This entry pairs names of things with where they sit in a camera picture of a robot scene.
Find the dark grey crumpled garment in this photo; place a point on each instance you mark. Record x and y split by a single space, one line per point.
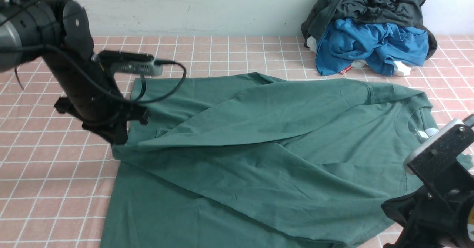
404 13

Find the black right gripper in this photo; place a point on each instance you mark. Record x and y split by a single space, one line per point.
435 215

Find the pink checkered tablecloth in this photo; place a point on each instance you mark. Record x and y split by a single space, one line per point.
56 179

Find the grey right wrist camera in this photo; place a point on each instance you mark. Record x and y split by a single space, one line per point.
440 151

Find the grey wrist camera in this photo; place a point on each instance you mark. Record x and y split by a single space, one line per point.
440 151
128 63

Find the blue crumpled garment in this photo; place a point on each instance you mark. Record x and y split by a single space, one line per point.
379 45

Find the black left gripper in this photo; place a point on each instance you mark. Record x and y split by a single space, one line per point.
92 96

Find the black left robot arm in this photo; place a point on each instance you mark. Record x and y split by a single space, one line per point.
58 32

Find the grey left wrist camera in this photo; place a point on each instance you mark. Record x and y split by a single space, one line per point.
128 63

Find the green long sleeve shirt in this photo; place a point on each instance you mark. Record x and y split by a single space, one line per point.
253 161

